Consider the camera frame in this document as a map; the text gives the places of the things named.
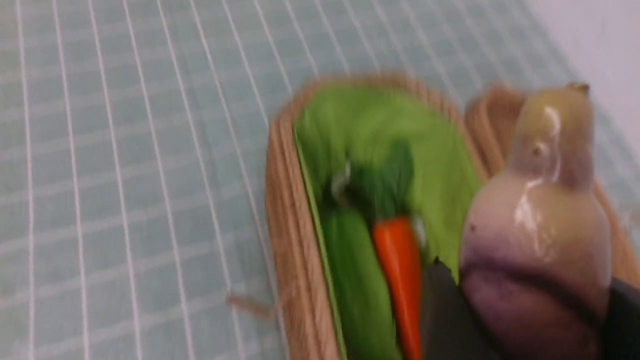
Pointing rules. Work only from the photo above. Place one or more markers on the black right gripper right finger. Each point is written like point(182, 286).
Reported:
point(621, 330)

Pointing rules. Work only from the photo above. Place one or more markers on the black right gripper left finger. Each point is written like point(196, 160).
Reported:
point(448, 327)

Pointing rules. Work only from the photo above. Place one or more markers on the green bitter gourd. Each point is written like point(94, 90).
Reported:
point(360, 288)

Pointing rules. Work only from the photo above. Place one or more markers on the purple eggplant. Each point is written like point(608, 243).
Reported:
point(535, 258)

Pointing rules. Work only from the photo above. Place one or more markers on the orange carrot with leaves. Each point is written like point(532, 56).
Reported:
point(380, 192)

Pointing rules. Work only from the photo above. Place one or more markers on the woven wicker basket lid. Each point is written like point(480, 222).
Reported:
point(490, 119)

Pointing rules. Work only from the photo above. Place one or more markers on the woven wicker basket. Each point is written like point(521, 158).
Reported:
point(311, 323)

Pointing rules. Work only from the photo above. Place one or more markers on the teal checkered tablecloth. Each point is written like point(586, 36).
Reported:
point(133, 139)

